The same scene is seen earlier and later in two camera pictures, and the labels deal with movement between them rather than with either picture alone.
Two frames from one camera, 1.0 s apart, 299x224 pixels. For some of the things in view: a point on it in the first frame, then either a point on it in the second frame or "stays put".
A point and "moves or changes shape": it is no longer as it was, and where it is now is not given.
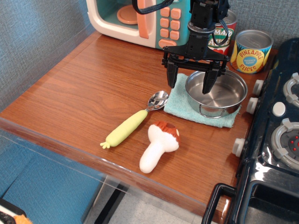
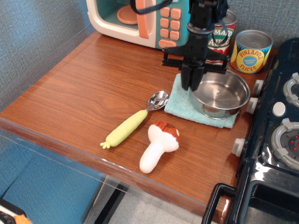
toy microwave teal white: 167,27 stays put
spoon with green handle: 157,100 stays put
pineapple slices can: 251,51 stays put
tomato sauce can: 220,35 stays put
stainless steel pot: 226,95 moves or changes shape
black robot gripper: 195,54 -> 195,54
